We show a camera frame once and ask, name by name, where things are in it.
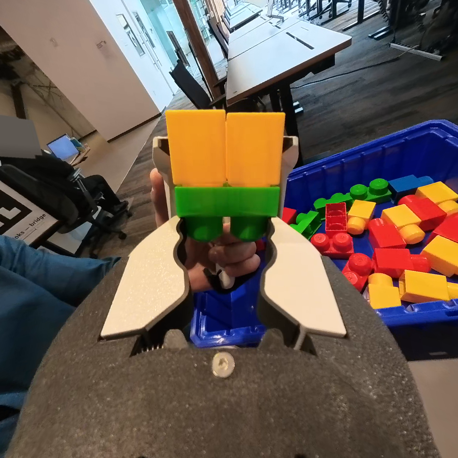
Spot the pile of mixed mega blocks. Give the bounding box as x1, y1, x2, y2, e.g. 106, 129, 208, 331
283, 175, 458, 310

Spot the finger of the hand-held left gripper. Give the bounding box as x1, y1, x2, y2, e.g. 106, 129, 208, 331
284, 135, 300, 172
152, 135, 179, 219

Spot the open laptop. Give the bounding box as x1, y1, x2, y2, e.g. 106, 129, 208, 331
47, 134, 82, 162

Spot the yellow tall mega block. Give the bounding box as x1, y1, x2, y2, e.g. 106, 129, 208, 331
166, 110, 227, 187
225, 112, 286, 187

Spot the white power strip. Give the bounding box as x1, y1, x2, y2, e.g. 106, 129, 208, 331
389, 42, 443, 61

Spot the white printed tag board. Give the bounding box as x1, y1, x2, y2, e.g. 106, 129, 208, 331
0, 181, 61, 247

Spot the green two-stud mega block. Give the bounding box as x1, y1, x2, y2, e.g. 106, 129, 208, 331
175, 184, 280, 242

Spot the black office chair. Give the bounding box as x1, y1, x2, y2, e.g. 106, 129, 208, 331
0, 165, 127, 258

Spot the blue plastic bin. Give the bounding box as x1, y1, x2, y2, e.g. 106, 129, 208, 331
190, 120, 458, 348

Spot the long white table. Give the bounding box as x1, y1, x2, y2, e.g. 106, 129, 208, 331
225, 20, 353, 104
228, 16, 299, 59

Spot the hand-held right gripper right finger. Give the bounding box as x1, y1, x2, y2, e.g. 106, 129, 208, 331
257, 216, 348, 350

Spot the person's leg in jeans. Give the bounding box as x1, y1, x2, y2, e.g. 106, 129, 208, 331
0, 235, 122, 446

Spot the person's left hand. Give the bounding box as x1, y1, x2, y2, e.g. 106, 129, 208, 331
150, 167, 262, 292

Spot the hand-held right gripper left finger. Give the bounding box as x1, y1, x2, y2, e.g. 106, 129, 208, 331
100, 216, 195, 346

